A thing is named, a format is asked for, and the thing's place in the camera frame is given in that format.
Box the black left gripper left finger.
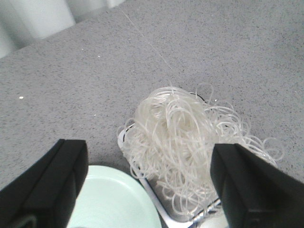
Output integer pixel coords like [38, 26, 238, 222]
[0, 139, 88, 228]

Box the light green round plate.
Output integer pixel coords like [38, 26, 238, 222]
[67, 165, 162, 228]

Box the grey pleated curtain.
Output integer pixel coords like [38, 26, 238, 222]
[0, 0, 122, 57]

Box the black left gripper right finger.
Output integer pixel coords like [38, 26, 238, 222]
[210, 144, 304, 228]

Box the silver digital kitchen scale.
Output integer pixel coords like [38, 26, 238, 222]
[117, 91, 230, 228]

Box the white translucent vermicelli bundle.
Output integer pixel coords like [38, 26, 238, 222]
[117, 80, 287, 218]

